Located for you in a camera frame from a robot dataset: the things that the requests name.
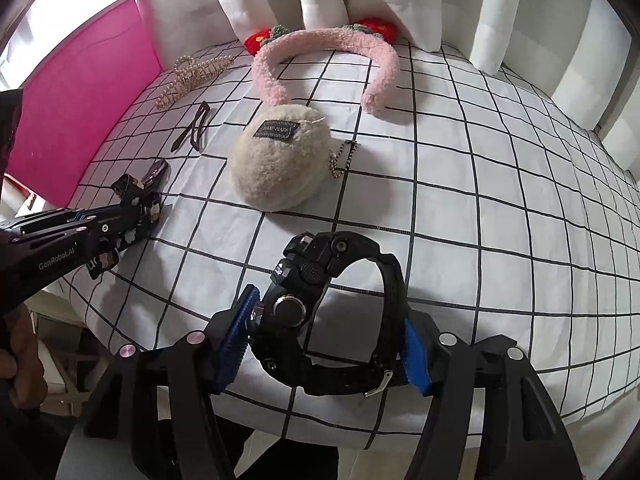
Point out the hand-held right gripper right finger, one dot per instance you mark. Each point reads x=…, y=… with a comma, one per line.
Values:
x=416, y=360

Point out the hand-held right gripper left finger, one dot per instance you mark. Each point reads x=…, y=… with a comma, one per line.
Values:
x=231, y=345

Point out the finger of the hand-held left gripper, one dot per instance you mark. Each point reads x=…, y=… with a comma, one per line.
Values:
x=75, y=216
x=111, y=244

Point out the black wristwatch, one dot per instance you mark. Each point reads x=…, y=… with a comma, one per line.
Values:
x=320, y=305

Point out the person's left hand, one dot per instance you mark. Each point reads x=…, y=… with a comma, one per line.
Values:
x=20, y=355

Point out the dark brown hair clip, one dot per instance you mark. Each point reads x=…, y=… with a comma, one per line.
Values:
x=155, y=170

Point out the pink board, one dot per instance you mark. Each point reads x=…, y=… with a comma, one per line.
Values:
x=85, y=110

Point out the white checked cloth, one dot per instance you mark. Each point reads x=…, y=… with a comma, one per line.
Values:
x=450, y=210

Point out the pearl hair claw clip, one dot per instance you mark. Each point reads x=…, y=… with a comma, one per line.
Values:
x=192, y=77

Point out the beige fluffy pouch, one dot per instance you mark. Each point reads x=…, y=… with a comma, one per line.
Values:
x=280, y=152

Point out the pink fluffy headband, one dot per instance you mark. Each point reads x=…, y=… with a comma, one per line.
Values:
x=325, y=47

